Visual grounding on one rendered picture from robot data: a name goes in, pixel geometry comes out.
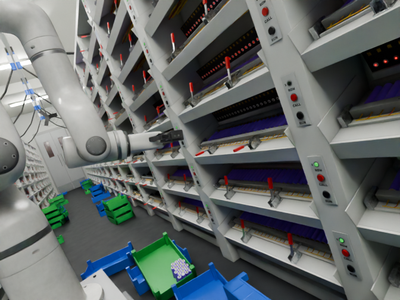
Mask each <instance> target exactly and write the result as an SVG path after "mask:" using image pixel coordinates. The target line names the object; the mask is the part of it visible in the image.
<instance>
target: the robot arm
mask: <svg viewBox="0 0 400 300"><path fill-rule="evenodd" d="M0 33H8V34H12V35H14V36H16V37H17V38H18V39H19V40H20V42H21V44H22V46H23V48H24V50H25V52H26V54H27V56H28V58H29V60H30V62H31V64H32V67H33V69H34V71H35V73H36V75H37V77H38V79H39V81H40V83H41V85H42V87H43V89H44V90H45V92H46V94H47V96H48V98H49V100H50V102H51V104H52V105H53V107H54V108H55V109H56V111H57V113H58V114H59V115H60V117H61V119H62V121H63V122H64V124H65V126H66V128H67V130H68V131H69V133H70V135H71V137H64V138H63V139H62V149H63V153H64V159H65V163H66V165H67V167H68V168H77V167H83V166H87V165H94V164H100V163H107V162H110V161H117V160H123V159H126V158H127V157H129V156H130V154H131V153H133V152H142V151H148V150H153V149H159V148H163V147H164V145H163V144H167V143H173V142H175V141H179V140H184V137H183V130H173V131H169V132H166V133H161V132H147V133H138V134H133V135H128V134H127V132H122V130H118V131H113V132H107V131H106V129H105V127H104V124H103V122H102V120H101V118H100V116H99V114H98V112H97V110H96V108H95V106H94V104H93V102H92V101H91V100H90V98H89V97H88V96H87V94H85V92H84V91H83V89H82V86H81V84H80V82H79V80H78V78H77V75H76V73H75V71H74V68H73V66H72V65H71V62H70V60H69V58H68V56H67V53H66V51H65V49H64V47H63V45H62V43H61V41H60V39H59V37H58V34H57V32H56V30H55V28H54V26H53V24H52V22H51V20H50V18H49V17H48V15H47V13H46V12H45V11H44V10H43V9H42V8H41V7H40V6H38V5H37V4H35V3H34V2H32V1H30V0H0ZM25 166H26V153H25V149H24V145H23V142H22V140H21V137H20V135H19V134H18V131H17V129H16V128H15V125H14V123H13V122H12V120H11V118H10V117H9V115H8V113H7V112H6V110H5V108H4V106H3V104H2V102H1V100H0V284H1V286H2V288H3V290H4V291H5V293H6V295H7V297H8V299H9V300H102V299H103V297H104V290H103V288H102V286H101V285H99V284H97V283H90V284H87V285H83V286H82V285H81V284H80V282H79V280H78V278H77V276H76V274H75V272H74V270H73V268H72V266H71V264H70V262H69V260H68V259H67V257H66V255H65V253H64V251H63V249H62V247H61V245H60V243H59V241H58V239H57V237H56V235H55V233H54V231H53V230H52V228H51V226H50V224H49V222H48V220H47V218H46V217H45V215H44V213H43V212H42V210H41V209H40V208H39V207H38V206H37V205H36V204H35V203H34V202H33V201H31V200H30V199H29V198H28V197H27V196H26V195H24V194H23V193H22V192H21V191H20V190H19V189H18V187H17V186H16V185H15V184H14V183H15V182H16V181H17V180H18V179H19V178H20V177H21V175H22V174H23V171H24V169H25Z"/></svg>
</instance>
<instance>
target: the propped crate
mask: <svg viewBox="0 0 400 300"><path fill-rule="evenodd" d="M131 252H132V255H133V258H134V261H135V263H136V265H137V267H138V268H139V270H140V272H141V273H142V275H143V277H144V279H145V281H146V282H147V284H148V286H149V288H150V290H151V291H152V293H153V295H154V297H155V299H156V300H168V299H170V298H171V297H172V296H174V292H173V290H172V288H171V285H173V284H176V286H177V288H179V287H181V286H182V285H184V284H185V283H187V282H189V281H191V280H192V279H194V278H196V277H197V274H196V270H195V267H194V265H191V264H190V263H189V261H188V260H187V259H186V258H185V257H184V255H183V254H182V253H181V252H180V251H179V249H178V248H177V247H176V245H175V244H174V243H173V242H172V241H171V239H170V238H169V237H168V234H167V233H166V232H164V233H163V237H162V238H161V239H159V240H157V241H156V242H154V243H152V244H150V245H148V246H147V247H145V248H143V249H141V250H140V251H138V252H136V251H135V249H134V250H132V251H131ZM179 258H181V259H182V260H185V262H186V264H188V265H189V268H190V270H191V272H192V273H191V274H190V275H188V276H186V277H185V278H184V279H182V280H181V281H179V282H177V281H176V278H174V277H173V274H172V270H171V263H174V262H175V261H178V259H179Z"/></svg>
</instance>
